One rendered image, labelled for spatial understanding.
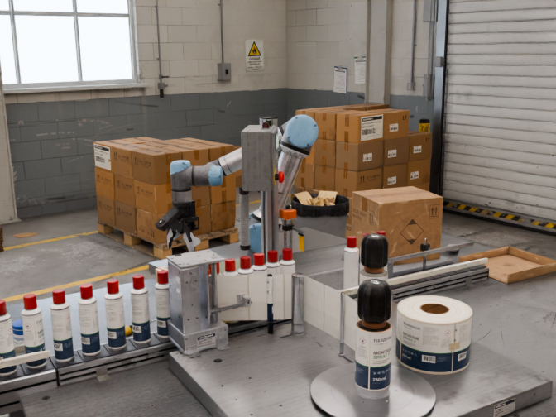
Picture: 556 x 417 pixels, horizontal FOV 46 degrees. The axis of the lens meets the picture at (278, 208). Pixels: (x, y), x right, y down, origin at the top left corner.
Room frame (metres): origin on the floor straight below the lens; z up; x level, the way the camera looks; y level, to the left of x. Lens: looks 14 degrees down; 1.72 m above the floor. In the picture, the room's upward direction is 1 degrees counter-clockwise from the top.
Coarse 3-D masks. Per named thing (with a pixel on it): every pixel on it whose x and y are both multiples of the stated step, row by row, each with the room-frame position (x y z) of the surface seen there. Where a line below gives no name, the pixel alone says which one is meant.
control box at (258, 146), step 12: (252, 132) 2.04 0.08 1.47; (264, 132) 2.03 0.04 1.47; (252, 144) 2.04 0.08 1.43; (264, 144) 2.03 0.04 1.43; (252, 156) 2.04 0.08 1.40; (264, 156) 2.03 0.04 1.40; (252, 168) 2.04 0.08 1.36; (264, 168) 2.03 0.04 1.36; (276, 168) 2.14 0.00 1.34; (252, 180) 2.04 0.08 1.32; (264, 180) 2.03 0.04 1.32; (276, 180) 2.14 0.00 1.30
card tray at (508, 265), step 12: (480, 252) 2.69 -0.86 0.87; (492, 252) 2.73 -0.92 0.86; (504, 252) 2.76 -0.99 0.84; (516, 252) 2.74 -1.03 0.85; (528, 252) 2.69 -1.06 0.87; (492, 264) 2.64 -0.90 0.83; (504, 264) 2.64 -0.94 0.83; (516, 264) 2.63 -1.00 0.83; (528, 264) 2.63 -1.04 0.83; (540, 264) 2.63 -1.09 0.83; (552, 264) 2.54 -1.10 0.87; (492, 276) 2.48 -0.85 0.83; (504, 276) 2.48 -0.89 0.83; (516, 276) 2.43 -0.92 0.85; (528, 276) 2.47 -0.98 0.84
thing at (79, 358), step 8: (448, 272) 2.41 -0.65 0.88; (456, 272) 2.41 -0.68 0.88; (416, 280) 2.32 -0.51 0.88; (424, 280) 2.32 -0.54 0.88; (392, 288) 2.24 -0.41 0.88; (352, 296) 2.17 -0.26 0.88; (240, 320) 1.97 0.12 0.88; (256, 320) 1.97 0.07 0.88; (152, 336) 1.85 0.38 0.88; (104, 344) 1.80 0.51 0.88; (128, 344) 1.80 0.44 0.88; (136, 344) 1.80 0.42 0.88; (144, 344) 1.80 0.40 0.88; (152, 344) 1.80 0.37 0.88; (80, 352) 1.75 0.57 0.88; (104, 352) 1.75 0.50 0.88; (112, 352) 1.74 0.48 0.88; (120, 352) 1.74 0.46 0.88; (80, 360) 1.70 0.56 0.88; (88, 360) 1.70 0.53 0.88; (56, 368) 1.66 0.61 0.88
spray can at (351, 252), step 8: (352, 240) 2.19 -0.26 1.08; (344, 248) 2.21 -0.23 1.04; (352, 248) 2.19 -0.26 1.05; (344, 256) 2.20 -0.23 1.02; (352, 256) 2.18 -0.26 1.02; (344, 264) 2.19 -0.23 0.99; (352, 264) 2.18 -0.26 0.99; (344, 272) 2.19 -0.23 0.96; (352, 272) 2.18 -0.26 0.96; (344, 280) 2.19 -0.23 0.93; (352, 280) 2.18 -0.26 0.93; (344, 288) 2.19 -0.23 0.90
